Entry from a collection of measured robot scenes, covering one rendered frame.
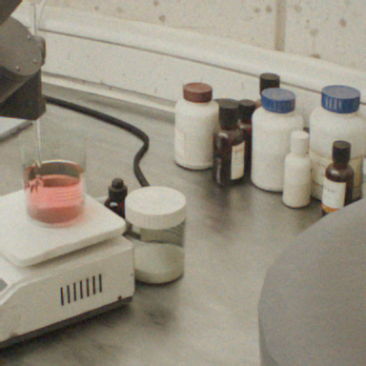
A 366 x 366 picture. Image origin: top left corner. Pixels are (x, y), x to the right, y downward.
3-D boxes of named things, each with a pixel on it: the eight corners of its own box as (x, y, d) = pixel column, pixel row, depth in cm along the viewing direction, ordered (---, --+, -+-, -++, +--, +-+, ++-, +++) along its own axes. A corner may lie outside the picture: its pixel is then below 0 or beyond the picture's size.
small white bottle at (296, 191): (296, 211, 116) (301, 142, 112) (276, 201, 118) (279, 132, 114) (315, 202, 118) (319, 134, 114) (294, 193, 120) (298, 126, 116)
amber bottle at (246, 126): (259, 159, 128) (260, 98, 124) (258, 171, 125) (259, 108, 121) (233, 157, 129) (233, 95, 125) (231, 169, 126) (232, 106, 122)
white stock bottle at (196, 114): (225, 155, 129) (226, 83, 124) (211, 173, 124) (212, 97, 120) (183, 148, 131) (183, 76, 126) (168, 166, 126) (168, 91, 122)
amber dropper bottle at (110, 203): (137, 233, 112) (136, 174, 108) (125, 247, 109) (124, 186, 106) (111, 228, 113) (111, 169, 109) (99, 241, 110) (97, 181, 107)
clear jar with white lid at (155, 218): (173, 291, 102) (174, 218, 98) (116, 279, 103) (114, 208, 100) (193, 261, 107) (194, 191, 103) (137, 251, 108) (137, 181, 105)
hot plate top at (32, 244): (18, 270, 90) (18, 261, 89) (-39, 216, 99) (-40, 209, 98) (131, 232, 96) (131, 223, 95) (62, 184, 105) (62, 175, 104)
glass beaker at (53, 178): (27, 237, 94) (22, 152, 90) (18, 205, 100) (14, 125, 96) (101, 229, 95) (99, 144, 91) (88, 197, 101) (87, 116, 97)
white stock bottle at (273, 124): (302, 193, 120) (307, 105, 114) (252, 192, 120) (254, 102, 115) (297, 170, 125) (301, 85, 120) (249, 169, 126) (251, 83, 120)
